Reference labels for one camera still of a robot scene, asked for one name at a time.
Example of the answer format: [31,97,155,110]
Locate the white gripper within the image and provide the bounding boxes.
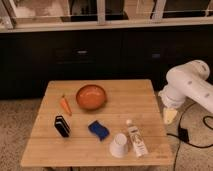
[158,85,185,124]

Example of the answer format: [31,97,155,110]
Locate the white ceramic cup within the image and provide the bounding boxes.
[109,133,128,158]

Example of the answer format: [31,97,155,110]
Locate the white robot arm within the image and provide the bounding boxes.
[158,60,213,124]

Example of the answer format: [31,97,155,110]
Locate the white tube bottle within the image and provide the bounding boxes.
[126,119,148,157]

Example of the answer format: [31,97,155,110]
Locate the orange bowl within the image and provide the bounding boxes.
[76,84,107,110]

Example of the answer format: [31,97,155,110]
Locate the wooden table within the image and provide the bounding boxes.
[21,79,173,167]

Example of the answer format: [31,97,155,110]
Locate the orange carrot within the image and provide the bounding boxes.
[60,96,72,116]

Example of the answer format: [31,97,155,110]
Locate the black box with stripes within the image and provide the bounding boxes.
[54,115,70,137]

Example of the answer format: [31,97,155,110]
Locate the dark cabinet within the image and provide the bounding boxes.
[0,25,213,99]

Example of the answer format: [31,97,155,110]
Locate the black power cable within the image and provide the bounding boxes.
[166,101,213,171]

